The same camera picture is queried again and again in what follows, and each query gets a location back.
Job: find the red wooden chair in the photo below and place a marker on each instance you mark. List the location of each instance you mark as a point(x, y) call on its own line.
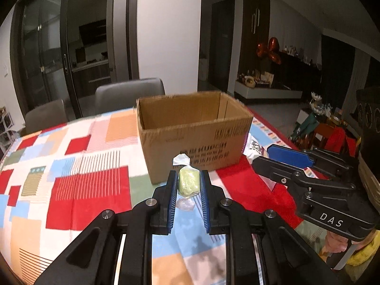
point(335, 138)

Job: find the white snack packet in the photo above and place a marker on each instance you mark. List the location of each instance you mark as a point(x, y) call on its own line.
point(255, 147)

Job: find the dark interior door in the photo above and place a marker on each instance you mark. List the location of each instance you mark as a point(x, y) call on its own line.
point(221, 44)

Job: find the person's right forearm yellow sleeve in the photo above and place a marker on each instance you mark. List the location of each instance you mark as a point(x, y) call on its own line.
point(366, 251)

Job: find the silver refrigerator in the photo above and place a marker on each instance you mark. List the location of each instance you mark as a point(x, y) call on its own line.
point(118, 32)

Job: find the black framed glass sliding door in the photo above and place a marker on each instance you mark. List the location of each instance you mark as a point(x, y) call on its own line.
point(41, 50)

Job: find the tall dark cabinet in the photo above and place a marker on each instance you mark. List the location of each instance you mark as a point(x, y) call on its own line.
point(255, 23)

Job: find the white low console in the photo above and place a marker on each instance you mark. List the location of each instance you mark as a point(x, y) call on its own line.
point(267, 92)

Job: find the wide grey dining chair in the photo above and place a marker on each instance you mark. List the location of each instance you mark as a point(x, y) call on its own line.
point(127, 95)

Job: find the colourful patchwork tablecloth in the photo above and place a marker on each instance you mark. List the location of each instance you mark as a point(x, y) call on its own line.
point(74, 184)

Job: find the cardboard box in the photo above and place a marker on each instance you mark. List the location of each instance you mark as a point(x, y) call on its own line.
point(193, 136)

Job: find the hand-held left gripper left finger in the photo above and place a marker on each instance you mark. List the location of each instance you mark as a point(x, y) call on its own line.
point(170, 202)

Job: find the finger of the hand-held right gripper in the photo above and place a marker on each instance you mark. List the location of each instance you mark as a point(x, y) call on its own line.
point(291, 156)
point(276, 170)

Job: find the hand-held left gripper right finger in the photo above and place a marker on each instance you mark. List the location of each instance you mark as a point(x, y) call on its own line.
point(205, 204)

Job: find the small grey dining chair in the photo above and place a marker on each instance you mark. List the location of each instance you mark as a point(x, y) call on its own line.
point(47, 117)

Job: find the red foil balloons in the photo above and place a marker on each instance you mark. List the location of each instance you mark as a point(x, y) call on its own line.
point(270, 50)

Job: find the round beige ornament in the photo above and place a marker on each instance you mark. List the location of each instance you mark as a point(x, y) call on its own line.
point(250, 81)

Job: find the white lotus ornament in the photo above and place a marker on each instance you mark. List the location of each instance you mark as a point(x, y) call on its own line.
point(316, 96)

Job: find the white storage shelf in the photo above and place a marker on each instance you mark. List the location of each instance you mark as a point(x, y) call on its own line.
point(6, 124)

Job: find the person's right hand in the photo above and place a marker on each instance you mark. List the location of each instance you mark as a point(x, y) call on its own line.
point(337, 243)

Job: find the green candy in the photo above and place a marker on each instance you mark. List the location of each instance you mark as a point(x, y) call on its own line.
point(188, 181)

